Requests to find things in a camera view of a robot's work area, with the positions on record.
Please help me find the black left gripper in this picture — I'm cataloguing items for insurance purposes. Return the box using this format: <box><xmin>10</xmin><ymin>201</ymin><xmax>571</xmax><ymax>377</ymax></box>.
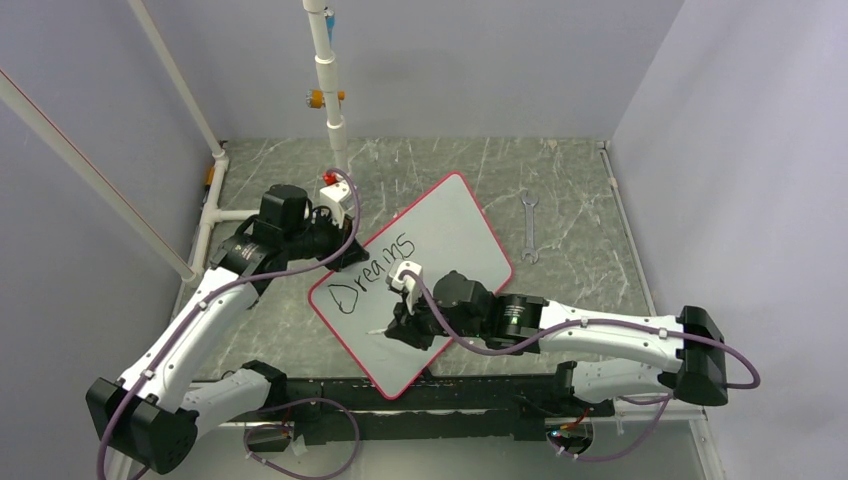
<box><xmin>283</xmin><ymin>206</ymin><xmax>366</xmax><ymax>272</ymax></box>

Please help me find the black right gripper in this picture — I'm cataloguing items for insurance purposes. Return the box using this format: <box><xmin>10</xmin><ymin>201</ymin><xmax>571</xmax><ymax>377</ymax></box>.
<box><xmin>385</xmin><ymin>284</ymin><xmax>487</xmax><ymax>351</ymax></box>

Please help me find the red framed whiteboard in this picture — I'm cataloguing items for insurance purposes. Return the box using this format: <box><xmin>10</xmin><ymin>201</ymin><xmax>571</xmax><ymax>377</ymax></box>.
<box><xmin>308</xmin><ymin>172</ymin><xmax>513</xmax><ymax>400</ymax></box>

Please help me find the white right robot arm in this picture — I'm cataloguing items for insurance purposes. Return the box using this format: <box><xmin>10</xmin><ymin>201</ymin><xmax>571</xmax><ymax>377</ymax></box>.
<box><xmin>384</xmin><ymin>269</ymin><xmax>729</xmax><ymax>415</ymax></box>

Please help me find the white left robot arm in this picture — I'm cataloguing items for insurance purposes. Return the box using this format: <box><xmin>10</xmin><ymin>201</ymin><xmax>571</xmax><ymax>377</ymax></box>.
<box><xmin>85</xmin><ymin>170</ymin><xmax>368</xmax><ymax>478</ymax></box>

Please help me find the white slanted corner pipe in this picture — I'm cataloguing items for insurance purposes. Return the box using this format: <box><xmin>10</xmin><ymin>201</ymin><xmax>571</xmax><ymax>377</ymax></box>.
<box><xmin>127</xmin><ymin>0</ymin><xmax>253</xmax><ymax>287</ymax></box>

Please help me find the orange pipe clamp knob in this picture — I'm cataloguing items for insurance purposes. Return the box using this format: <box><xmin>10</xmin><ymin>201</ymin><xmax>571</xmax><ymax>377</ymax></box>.
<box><xmin>305</xmin><ymin>89</ymin><xmax>346</xmax><ymax>109</ymax></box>

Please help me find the silver combination wrench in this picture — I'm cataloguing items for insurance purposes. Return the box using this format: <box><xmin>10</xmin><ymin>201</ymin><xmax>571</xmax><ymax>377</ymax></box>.
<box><xmin>521</xmin><ymin>190</ymin><xmax>539</xmax><ymax>264</ymax></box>

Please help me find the white vertical pvc pipe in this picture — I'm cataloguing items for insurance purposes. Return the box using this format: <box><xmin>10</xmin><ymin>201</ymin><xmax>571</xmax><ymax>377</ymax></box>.
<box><xmin>302</xmin><ymin>0</ymin><xmax>348</xmax><ymax>169</ymax></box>

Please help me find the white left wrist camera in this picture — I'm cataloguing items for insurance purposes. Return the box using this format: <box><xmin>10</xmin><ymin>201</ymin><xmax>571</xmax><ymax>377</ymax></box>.
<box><xmin>317</xmin><ymin>171</ymin><xmax>354</xmax><ymax>227</ymax></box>

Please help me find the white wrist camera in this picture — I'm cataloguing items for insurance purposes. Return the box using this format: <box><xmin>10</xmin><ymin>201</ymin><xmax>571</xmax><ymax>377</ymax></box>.
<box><xmin>386</xmin><ymin>259</ymin><xmax>423</xmax><ymax>314</ymax></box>
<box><xmin>317</xmin><ymin>171</ymin><xmax>354</xmax><ymax>227</ymax></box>

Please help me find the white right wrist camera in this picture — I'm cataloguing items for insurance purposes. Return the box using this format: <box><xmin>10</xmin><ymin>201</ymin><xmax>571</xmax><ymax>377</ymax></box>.
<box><xmin>386</xmin><ymin>259</ymin><xmax>423</xmax><ymax>314</ymax></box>

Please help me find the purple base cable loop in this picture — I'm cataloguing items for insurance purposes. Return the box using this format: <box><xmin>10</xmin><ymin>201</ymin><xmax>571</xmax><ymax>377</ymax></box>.
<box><xmin>242</xmin><ymin>397</ymin><xmax>362</xmax><ymax>480</ymax></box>

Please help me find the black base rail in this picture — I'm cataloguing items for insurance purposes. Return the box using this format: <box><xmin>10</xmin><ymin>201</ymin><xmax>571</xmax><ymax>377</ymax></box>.
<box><xmin>258</xmin><ymin>374</ymin><xmax>588</xmax><ymax>446</ymax></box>

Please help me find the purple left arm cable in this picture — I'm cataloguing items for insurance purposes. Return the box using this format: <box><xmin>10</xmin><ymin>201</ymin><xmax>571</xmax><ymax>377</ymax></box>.
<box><xmin>95</xmin><ymin>168</ymin><xmax>363</xmax><ymax>480</ymax></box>

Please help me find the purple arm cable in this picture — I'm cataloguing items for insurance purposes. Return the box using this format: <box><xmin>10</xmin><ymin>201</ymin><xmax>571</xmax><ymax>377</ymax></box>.
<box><xmin>95</xmin><ymin>168</ymin><xmax>363</xmax><ymax>480</ymax></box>
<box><xmin>400</xmin><ymin>268</ymin><xmax>762</xmax><ymax>391</ymax></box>

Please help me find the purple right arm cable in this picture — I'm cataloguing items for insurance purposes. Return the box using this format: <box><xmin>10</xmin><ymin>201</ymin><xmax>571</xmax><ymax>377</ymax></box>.
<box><xmin>400</xmin><ymin>268</ymin><xmax>762</xmax><ymax>391</ymax></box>

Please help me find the white red wall trim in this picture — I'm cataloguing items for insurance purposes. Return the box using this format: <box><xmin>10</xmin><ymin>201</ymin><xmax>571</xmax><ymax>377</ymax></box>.
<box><xmin>1</xmin><ymin>70</ymin><xmax>201</xmax><ymax>286</ymax></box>

